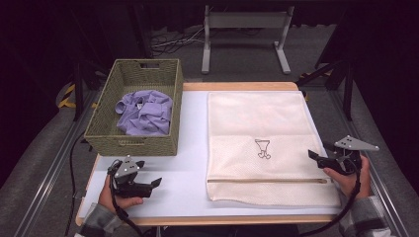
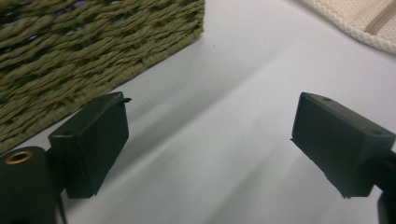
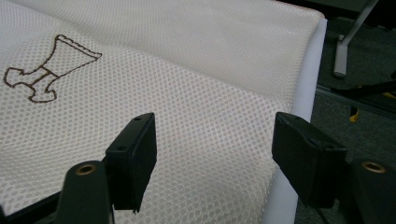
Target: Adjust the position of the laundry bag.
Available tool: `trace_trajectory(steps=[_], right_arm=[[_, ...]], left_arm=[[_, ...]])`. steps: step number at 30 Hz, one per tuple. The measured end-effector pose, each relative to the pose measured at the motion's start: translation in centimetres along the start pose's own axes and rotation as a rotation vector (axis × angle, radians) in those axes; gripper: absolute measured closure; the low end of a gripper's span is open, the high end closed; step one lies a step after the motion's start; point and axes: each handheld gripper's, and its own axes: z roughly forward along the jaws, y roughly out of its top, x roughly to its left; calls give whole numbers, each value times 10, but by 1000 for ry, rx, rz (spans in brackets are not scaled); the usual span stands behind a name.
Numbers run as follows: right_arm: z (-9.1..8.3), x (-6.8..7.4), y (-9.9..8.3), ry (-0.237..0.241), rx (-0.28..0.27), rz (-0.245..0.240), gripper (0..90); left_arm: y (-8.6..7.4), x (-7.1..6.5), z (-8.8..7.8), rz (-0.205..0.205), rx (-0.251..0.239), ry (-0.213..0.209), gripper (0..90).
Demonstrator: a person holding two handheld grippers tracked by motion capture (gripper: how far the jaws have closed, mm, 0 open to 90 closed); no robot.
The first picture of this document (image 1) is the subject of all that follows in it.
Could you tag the green woven basket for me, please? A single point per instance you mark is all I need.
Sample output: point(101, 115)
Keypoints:
point(105, 131)

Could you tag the aluminium floor rail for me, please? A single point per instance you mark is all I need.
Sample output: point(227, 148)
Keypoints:
point(372, 184)
point(49, 177)

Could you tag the black metal stand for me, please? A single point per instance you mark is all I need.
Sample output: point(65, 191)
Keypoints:
point(78, 92)
point(347, 92)

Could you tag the grey metal stand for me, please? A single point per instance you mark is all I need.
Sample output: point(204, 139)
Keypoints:
point(247, 20)

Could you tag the yellow black striped tape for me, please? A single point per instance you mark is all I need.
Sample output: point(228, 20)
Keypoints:
point(67, 95)

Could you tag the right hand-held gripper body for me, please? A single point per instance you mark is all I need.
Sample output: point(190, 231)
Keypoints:
point(351, 144)

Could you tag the cream mesh laundry bag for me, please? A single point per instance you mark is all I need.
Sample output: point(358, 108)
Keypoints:
point(263, 118)

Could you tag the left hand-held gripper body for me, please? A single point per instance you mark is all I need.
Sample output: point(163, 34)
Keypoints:
point(126, 184)

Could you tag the person's left hand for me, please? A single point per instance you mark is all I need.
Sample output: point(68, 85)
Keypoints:
point(107, 197)

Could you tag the person's right hand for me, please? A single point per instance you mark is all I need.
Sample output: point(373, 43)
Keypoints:
point(346, 182)

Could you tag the purple shirt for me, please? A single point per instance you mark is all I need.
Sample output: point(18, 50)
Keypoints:
point(148, 113)

